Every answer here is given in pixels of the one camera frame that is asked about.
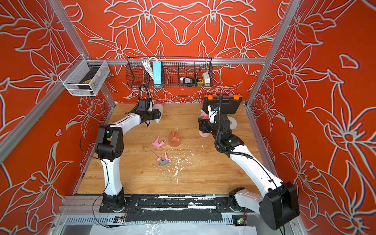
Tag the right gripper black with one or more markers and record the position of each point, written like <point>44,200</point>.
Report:
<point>205,124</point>

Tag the pink grey spray nozzle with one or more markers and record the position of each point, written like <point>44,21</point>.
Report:
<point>164,161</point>

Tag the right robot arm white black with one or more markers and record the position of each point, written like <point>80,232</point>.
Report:
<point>278,203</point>

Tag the black round device with label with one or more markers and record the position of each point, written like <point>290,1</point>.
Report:
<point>187,81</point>

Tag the white tape roll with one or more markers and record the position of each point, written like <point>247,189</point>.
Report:
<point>233,123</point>

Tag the black orange tool case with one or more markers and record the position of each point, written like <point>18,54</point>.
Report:
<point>229,104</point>

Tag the pink blue spray nozzle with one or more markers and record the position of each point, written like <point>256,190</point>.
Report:
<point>204,115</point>

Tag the clear plastic wall bin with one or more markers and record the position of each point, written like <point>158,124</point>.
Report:
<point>84,79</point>

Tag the light blue box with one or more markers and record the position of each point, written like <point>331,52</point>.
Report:
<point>157,73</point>

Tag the white spray bottle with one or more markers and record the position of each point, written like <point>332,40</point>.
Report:
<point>158,110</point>

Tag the black wire basket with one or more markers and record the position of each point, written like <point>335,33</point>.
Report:
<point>139,70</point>

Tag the white small box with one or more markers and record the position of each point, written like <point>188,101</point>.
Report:
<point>206,79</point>

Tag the opaque pink spray bottle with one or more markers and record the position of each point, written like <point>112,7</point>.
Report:
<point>204,135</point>

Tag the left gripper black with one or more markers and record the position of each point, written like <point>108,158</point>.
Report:
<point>156,115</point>

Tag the transparent pink spray bottle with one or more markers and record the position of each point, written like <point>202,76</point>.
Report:
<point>174,139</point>

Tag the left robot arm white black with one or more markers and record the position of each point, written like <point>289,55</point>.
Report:
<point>109,147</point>

